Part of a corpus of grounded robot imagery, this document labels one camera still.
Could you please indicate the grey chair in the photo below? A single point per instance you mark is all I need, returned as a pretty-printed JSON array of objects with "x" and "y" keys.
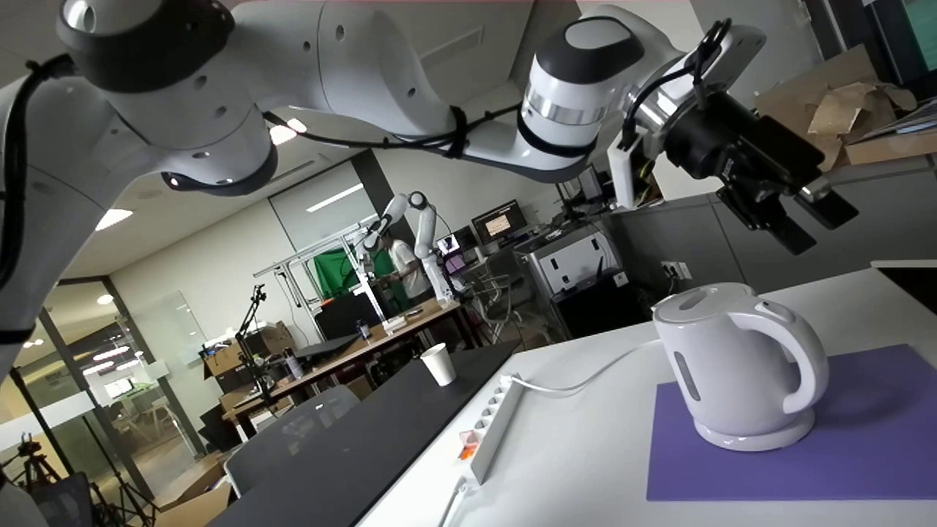
[{"x": 282, "y": 441}]

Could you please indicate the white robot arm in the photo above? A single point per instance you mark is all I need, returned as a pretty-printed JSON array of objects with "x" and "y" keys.
[{"x": 184, "y": 89}]

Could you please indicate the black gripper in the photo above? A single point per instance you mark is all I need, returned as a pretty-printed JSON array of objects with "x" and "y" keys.
[{"x": 755, "y": 159}]

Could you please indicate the white electric kettle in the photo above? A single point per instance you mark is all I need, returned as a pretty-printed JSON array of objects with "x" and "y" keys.
[{"x": 751, "y": 370}]

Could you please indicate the computer monitor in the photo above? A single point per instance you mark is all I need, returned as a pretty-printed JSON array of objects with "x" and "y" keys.
[{"x": 499, "y": 225}]

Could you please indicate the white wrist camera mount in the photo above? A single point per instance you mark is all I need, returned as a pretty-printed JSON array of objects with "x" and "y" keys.
[{"x": 666, "y": 96}]

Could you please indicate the wooden desk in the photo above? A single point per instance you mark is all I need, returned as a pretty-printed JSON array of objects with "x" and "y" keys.
[{"x": 357, "y": 351}]

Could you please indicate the cardboard box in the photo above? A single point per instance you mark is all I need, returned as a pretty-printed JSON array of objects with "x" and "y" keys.
[{"x": 850, "y": 114}]

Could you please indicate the white metal cabinet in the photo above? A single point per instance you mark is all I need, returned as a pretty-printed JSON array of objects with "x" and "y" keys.
[{"x": 572, "y": 263}]

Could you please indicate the black camera tripod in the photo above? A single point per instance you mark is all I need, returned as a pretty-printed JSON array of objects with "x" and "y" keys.
[{"x": 35, "y": 497}]

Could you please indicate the purple mat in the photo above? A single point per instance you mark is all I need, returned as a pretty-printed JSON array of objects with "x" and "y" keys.
[{"x": 872, "y": 441}]

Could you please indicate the white power strip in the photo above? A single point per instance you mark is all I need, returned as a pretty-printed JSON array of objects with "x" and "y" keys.
[{"x": 487, "y": 434}]

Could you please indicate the white paper cup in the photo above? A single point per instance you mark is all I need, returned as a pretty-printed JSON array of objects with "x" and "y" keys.
[{"x": 437, "y": 362}]

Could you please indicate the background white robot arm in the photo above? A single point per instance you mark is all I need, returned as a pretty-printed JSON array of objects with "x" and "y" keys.
[{"x": 423, "y": 238}]

